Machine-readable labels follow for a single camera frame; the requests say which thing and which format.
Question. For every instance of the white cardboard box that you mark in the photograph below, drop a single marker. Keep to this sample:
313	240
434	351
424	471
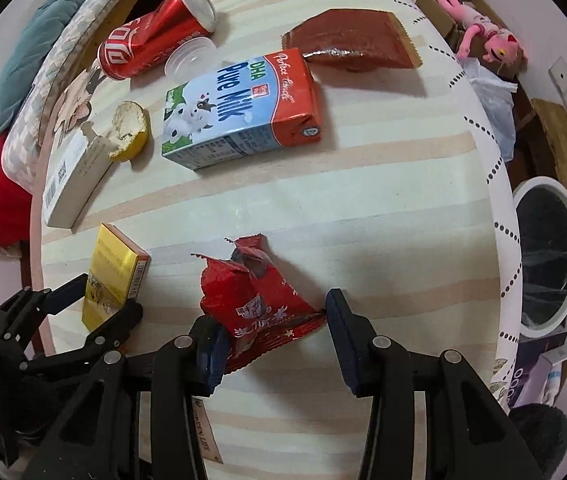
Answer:
71	180

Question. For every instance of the white wall socket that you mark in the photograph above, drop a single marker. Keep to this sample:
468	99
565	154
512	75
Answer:
563	76

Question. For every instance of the white bottle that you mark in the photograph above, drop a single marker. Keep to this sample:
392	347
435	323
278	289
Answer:
553	380

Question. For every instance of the blue and red milk carton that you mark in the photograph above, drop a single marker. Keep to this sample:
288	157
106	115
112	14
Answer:
233	110

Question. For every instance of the clear plastic lid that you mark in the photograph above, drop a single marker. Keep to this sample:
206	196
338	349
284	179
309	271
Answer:
188	57

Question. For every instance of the bitten bread piece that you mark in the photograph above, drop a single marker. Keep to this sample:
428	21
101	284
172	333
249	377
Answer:
131	130

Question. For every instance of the grey patterned mattress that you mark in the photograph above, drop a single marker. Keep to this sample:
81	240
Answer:
63	40

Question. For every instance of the translucent plastic bag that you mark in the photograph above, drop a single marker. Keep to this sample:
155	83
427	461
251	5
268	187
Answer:
498	110

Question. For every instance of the cartoon printed cloth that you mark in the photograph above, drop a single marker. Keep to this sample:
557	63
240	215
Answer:
76	100

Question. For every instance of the red soda can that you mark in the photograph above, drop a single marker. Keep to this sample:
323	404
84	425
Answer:
153	30

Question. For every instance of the torn red snack wrapper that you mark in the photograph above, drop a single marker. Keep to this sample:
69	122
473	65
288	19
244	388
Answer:
258	300

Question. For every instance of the brown snack packet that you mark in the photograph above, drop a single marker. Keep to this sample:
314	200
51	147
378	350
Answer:
353	35

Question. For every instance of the striped tablecloth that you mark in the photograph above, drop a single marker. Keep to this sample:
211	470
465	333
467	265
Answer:
363	185

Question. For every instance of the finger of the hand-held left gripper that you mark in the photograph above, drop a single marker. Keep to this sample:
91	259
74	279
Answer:
66	294
121	320

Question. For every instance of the wooden stool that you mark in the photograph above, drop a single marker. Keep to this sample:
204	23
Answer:
563	150

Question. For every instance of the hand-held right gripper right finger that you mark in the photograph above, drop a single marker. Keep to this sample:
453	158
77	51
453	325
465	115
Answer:
343	340

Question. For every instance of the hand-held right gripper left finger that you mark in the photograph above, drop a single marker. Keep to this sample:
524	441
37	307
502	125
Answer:
213	360

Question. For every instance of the brown cardboard box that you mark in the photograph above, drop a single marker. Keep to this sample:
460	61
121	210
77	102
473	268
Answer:
438	15

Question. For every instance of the pink plush toy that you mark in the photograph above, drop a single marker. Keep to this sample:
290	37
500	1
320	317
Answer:
498	45

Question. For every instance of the dark purple box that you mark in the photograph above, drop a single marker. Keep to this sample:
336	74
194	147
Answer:
526	375

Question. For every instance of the yellow cigarette box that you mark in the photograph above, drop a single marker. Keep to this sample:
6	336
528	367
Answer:
113	265

